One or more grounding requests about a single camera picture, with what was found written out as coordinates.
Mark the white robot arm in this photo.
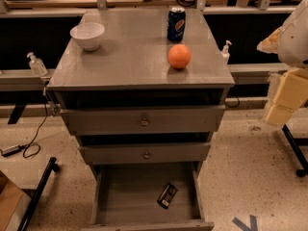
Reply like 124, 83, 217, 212
257, 0, 308, 127

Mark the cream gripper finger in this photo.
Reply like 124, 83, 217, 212
265, 105, 295, 127
257, 28, 281, 54

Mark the black power adapter with cable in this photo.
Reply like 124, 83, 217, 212
0, 106, 48, 159

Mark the white pump bottle right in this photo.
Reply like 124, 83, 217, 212
220, 40, 232, 64

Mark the white ceramic bowl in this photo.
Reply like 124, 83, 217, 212
70, 22, 105, 51

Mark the grey wooden drawer cabinet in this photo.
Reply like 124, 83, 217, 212
46, 7, 236, 231

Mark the blue pepsi can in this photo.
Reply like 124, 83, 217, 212
167, 7, 186, 41

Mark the black metal leg right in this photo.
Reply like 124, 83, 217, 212
282, 125, 308, 177

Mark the top grey drawer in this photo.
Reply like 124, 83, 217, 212
61, 105, 225, 136

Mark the brown cardboard box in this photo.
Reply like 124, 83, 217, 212
0, 171, 23, 231

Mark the open bottom grey drawer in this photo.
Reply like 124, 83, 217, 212
81, 162, 214, 231

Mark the black metal leg left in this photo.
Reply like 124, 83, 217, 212
17, 157, 60, 231

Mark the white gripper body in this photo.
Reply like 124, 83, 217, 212
273, 68, 308, 111

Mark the orange fruit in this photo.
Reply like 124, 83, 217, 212
167, 44, 192, 69

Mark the black rxbar chocolate bar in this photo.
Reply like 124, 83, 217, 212
157, 183, 178, 209

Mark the clear sanitizer bottle left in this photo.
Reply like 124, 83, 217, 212
27, 52, 47, 77

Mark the black metal leg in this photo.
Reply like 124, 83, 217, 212
17, 157, 60, 231
282, 125, 308, 177

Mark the middle grey drawer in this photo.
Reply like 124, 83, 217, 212
79, 142, 210, 165

